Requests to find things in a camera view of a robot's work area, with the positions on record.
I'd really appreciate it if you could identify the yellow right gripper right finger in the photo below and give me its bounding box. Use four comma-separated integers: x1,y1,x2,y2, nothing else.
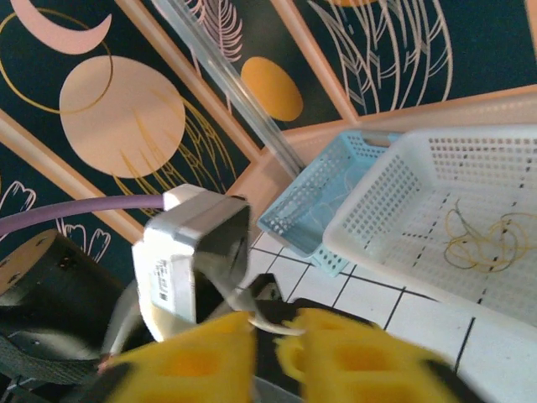
274,307,458,403

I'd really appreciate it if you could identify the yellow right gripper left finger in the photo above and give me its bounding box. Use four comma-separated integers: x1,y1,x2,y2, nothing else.
94,310,258,403

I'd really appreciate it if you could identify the thin yellow cables bundle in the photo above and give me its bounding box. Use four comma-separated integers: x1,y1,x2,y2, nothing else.
443,199,530,275

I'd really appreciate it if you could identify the light blue plastic basket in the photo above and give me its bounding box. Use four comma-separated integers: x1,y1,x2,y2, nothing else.
256,129,404,279

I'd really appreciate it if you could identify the white plastic basket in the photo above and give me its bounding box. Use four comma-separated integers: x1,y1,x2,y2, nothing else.
321,123,537,396

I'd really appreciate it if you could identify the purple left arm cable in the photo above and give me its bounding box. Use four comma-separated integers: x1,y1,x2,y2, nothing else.
0,194,167,241

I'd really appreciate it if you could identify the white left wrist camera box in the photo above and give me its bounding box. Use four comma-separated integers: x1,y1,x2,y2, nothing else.
132,183,253,333

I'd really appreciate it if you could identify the aluminium frame post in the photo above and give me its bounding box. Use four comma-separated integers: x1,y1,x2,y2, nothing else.
150,0,306,178

